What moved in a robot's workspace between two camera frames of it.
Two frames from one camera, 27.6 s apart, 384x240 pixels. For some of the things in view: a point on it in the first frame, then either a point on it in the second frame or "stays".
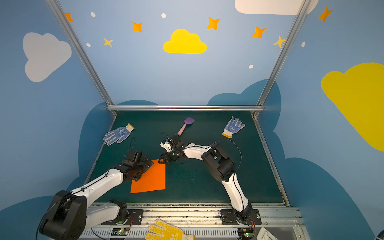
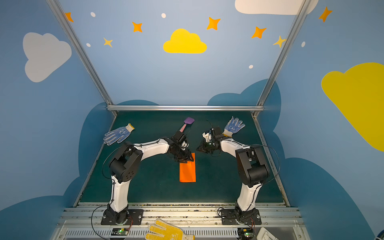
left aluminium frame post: (83, 55) stays
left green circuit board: (119, 231) stays
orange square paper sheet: (153, 179) → (187, 170)
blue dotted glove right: (233, 127) stays
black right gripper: (168, 155) → (205, 147)
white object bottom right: (264, 234) stays
